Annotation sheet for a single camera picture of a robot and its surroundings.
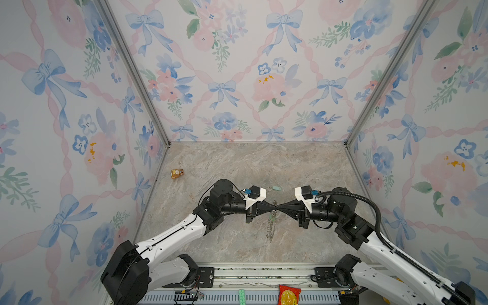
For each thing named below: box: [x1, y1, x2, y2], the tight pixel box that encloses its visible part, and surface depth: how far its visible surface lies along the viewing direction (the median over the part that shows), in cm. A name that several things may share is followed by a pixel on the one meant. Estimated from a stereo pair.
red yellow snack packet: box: [277, 284, 302, 305], surface depth 70 cm
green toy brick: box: [238, 288, 246, 305], surface depth 70 cm
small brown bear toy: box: [170, 169, 185, 180], surface depth 105 cm
